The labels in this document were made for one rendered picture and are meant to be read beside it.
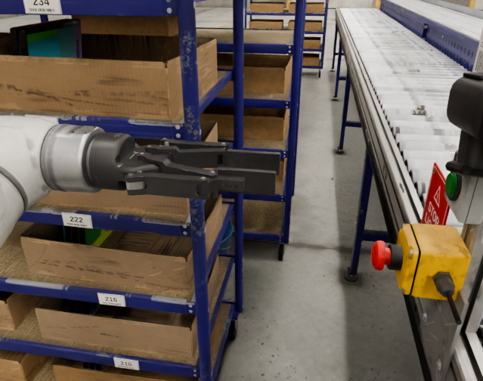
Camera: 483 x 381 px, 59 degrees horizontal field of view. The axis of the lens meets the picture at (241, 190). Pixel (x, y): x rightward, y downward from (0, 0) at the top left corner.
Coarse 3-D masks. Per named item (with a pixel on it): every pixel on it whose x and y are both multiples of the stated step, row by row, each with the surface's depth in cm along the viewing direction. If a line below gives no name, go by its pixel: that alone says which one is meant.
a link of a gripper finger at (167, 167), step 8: (144, 152) 54; (144, 160) 53; (152, 160) 52; (160, 160) 52; (168, 160) 53; (160, 168) 52; (168, 168) 52; (176, 168) 51; (184, 168) 51; (192, 168) 51; (208, 176) 50; (216, 176) 50; (216, 192) 51
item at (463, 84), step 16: (464, 80) 41; (480, 80) 38; (464, 96) 39; (480, 96) 36; (448, 112) 43; (464, 112) 39; (480, 112) 36; (464, 128) 39; (480, 128) 36; (464, 144) 42; (480, 144) 41; (464, 160) 42; (480, 160) 41
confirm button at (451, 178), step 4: (452, 172) 50; (448, 176) 50; (452, 176) 49; (456, 176) 49; (448, 180) 50; (452, 180) 49; (456, 180) 49; (448, 184) 50; (452, 184) 49; (456, 184) 49; (448, 188) 50; (452, 188) 49; (456, 188) 49; (448, 192) 50; (452, 192) 49; (448, 196) 50; (452, 196) 49
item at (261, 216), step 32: (224, 32) 184; (256, 32) 184; (288, 32) 184; (224, 96) 166; (256, 96) 166; (288, 96) 166; (288, 128) 194; (288, 160) 169; (224, 192) 181; (288, 192) 175; (256, 224) 196; (288, 224) 182
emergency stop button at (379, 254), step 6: (378, 240) 56; (372, 246) 57; (378, 246) 55; (384, 246) 55; (372, 252) 56; (378, 252) 54; (384, 252) 54; (390, 252) 55; (372, 258) 56; (378, 258) 54; (384, 258) 54; (390, 258) 55; (372, 264) 56; (378, 264) 54; (384, 264) 54; (378, 270) 55
